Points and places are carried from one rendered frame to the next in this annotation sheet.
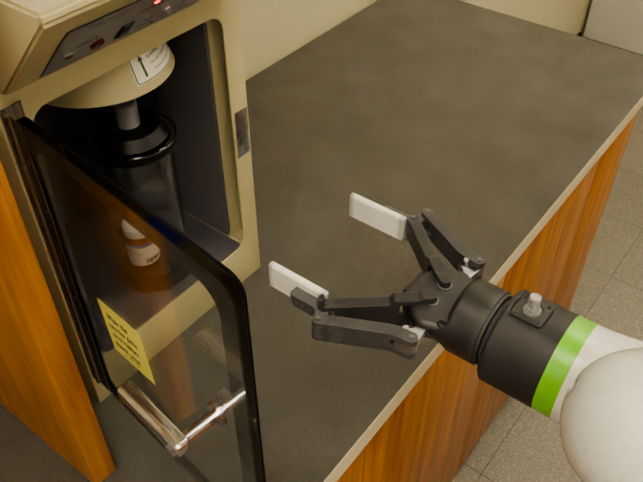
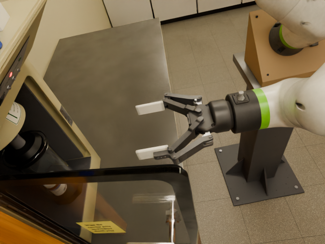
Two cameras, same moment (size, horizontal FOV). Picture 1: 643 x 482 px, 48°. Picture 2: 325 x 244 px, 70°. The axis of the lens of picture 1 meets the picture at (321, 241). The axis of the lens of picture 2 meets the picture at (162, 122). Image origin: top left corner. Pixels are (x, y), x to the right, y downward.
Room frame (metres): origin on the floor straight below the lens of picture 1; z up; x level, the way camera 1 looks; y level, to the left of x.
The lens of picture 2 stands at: (0.22, 0.14, 1.64)
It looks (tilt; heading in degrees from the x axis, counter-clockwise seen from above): 48 degrees down; 330
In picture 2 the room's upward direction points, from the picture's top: 16 degrees counter-clockwise
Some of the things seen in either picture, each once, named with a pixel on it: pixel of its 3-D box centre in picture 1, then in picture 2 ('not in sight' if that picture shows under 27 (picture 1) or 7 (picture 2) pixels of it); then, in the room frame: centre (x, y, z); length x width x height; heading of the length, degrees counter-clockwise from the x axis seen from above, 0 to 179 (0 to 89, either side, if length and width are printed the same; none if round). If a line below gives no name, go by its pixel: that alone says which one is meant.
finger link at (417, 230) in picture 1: (427, 257); (181, 108); (0.53, -0.11, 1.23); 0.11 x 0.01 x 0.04; 11
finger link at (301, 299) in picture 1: (307, 312); (166, 157); (0.45, 0.01, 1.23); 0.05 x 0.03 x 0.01; 52
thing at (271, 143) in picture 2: not in sight; (263, 132); (0.58, -0.74, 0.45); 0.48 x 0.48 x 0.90; 55
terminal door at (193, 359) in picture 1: (150, 350); (118, 222); (0.44, 0.16, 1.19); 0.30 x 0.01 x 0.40; 45
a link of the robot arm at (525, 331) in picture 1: (525, 342); (240, 111); (0.41, -0.18, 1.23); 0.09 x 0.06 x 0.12; 142
